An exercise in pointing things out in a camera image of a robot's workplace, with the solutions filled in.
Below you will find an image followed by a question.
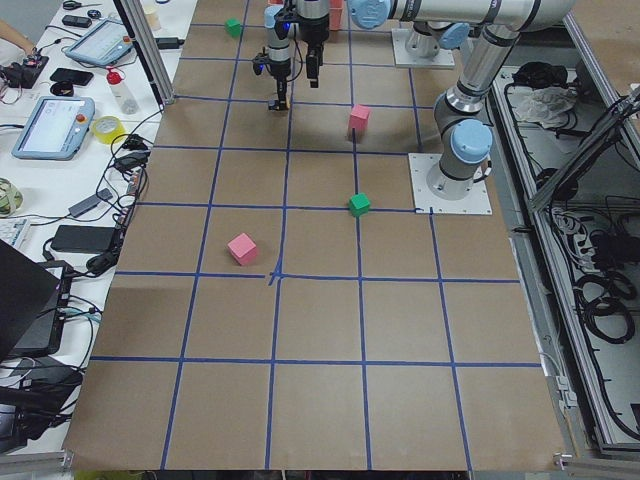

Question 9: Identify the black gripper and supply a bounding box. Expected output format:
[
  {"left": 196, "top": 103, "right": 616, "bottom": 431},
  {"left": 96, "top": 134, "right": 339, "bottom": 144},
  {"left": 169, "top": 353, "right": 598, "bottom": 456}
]
[
  {"left": 269, "top": 45, "right": 324, "bottom": 103},
  {"left": 295, "top": 0, "right": 330, "bottom": 48}
]

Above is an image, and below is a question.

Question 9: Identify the green cube near arm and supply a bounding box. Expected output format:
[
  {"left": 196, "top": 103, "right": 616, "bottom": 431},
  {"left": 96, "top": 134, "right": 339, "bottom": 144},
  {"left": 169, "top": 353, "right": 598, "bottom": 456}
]
[{"left": 348, "top": 192, "right": 371, "bottom": 218}]

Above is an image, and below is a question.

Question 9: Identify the pink plastic bin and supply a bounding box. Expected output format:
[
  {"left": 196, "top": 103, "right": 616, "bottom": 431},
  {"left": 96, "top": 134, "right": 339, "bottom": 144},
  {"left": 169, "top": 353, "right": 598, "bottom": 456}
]
[{"left": 329, "top": 0, "right": 344, "bottom": 31}]

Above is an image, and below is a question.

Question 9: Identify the pink cube centre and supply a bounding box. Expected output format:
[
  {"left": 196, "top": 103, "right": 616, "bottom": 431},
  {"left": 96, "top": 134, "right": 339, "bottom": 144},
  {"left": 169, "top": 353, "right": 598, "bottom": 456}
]
[{"left": 347, "top": 104, "right": 371, "bottom": 138}]

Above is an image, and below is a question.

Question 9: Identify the pink cube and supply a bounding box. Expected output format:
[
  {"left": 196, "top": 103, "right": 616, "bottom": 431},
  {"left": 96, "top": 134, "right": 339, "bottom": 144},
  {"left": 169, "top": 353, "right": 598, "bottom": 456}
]
[
  {"left": 347, "top": 104, "right": 371, "bottom": 138},
  {"left": 227, "top": 233, "right": 259, "bottom": 266}
]

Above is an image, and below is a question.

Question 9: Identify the green cube near bin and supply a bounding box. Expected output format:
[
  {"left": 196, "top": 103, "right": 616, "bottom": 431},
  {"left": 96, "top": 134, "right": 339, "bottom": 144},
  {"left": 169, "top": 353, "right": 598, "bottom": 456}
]
[{"left": 224, "top": 18, "right": 243, "bottom": 38}]

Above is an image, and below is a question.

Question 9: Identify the red cap squeeze bottle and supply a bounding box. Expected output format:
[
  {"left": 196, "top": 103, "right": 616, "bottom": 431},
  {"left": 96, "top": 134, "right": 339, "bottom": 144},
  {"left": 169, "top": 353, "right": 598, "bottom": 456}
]
[{"left": 106, "top": 67, "right": 139, "bottom": 115}]

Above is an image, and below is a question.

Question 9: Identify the pink cube far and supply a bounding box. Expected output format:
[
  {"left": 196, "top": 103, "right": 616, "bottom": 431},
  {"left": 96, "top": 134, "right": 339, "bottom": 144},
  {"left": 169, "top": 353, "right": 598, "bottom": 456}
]
[{"left": 227, "top": 233, "right": 259, "bottom": 266}]

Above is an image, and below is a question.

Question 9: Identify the upper teach pendant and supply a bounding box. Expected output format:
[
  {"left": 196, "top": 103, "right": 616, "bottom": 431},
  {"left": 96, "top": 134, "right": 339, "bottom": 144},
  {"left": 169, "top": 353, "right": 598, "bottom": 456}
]
[{"left": 65, "top": 18, "right": 133, "bottom": 67}]

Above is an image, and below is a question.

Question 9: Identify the teach pendant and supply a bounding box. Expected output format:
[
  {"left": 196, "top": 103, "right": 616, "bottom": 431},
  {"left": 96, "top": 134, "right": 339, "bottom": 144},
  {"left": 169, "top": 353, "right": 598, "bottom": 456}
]
[
  {"left": 65, "top": 18, "right": 133, "bottom": 67},
  {"left": 12, "top": 96, "right": 95, "bottom": 161}
]

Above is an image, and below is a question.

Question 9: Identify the yellow tape roll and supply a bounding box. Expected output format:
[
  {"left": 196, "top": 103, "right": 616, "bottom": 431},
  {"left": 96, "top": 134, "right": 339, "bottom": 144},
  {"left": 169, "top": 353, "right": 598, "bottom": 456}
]
[{"left": 90, "top": 116, "right": 126, "bottom": 145}]

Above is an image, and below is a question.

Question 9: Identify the black smartphone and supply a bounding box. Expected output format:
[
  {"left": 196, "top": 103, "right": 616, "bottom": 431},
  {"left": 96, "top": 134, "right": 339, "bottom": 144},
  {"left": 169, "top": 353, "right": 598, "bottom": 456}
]
[{"left": 50, "top": 68, "right": 94, "bottom": 87}]

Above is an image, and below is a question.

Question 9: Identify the crumpled white cloth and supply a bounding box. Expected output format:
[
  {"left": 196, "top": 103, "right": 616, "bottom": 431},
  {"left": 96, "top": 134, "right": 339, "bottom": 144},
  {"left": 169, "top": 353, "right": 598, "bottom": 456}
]
[{"left": 514, "top": 87, "right": 578, "bottom": 129}]

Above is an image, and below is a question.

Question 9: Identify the lower teach pendant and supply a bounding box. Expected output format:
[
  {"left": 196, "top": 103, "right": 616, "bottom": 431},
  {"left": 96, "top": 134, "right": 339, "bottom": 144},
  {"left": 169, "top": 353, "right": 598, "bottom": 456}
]
[{"left": 12, "top": 96, "right": 95, "bottom": 161}]

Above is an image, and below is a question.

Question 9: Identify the black power adapter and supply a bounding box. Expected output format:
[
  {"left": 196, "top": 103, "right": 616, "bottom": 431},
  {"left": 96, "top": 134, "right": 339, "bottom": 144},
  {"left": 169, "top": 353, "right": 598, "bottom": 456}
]
[{"left": 51, "top": 225, "right": 116, "bottom": 254}]

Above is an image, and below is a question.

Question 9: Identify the black laptop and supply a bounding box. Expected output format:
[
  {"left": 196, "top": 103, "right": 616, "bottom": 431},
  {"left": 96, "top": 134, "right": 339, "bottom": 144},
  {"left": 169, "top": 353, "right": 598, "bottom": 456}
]
[{"left": 1, "top": 242, "right": 72, "bottom": 361}]

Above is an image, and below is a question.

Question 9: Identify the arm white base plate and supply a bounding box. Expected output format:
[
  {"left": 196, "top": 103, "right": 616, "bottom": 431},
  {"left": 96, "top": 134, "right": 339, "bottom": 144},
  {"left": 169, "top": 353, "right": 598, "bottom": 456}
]
[
  {"left": 392, "top": 28, "right": 455, "bottom": 70},
  {"left": 408, "top": 153, "right": 492, "bottom": 215}
]

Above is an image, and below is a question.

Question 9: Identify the aluminium frame post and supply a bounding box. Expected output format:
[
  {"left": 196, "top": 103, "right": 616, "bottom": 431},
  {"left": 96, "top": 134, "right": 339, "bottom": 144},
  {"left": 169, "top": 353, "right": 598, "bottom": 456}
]
[{"left": 114, "top": 0, "right": 175, "bottom": 107}]

